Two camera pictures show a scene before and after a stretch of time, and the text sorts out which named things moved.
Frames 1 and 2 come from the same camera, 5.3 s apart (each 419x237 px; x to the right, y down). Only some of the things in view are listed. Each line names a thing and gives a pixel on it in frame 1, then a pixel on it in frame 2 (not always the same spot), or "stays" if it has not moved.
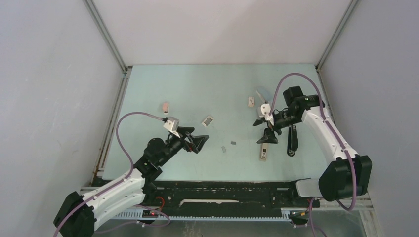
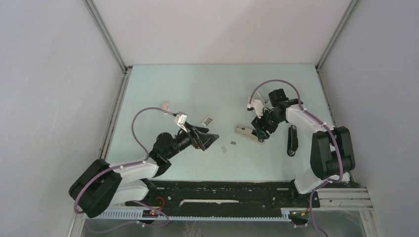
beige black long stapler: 263,156 -> 249,133
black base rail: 213,196 stays
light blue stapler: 264,93 -> 257,96
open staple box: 207,121 stays
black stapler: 292,141 stays
